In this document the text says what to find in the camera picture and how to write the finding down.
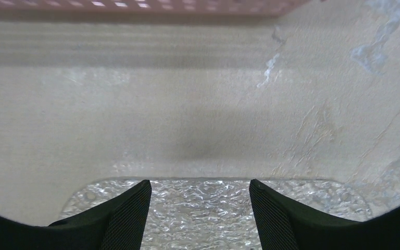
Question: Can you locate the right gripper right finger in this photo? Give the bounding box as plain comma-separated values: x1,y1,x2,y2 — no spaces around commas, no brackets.
249,179,400,249

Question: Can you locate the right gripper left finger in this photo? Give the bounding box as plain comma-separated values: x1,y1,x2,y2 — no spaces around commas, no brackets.
0,180,152,249

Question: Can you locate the clear textured oval tray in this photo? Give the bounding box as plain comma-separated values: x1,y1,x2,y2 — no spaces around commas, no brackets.
60,178,373,250

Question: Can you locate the pink plastic basket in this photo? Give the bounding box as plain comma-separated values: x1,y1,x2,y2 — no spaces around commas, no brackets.
0,0,309,16

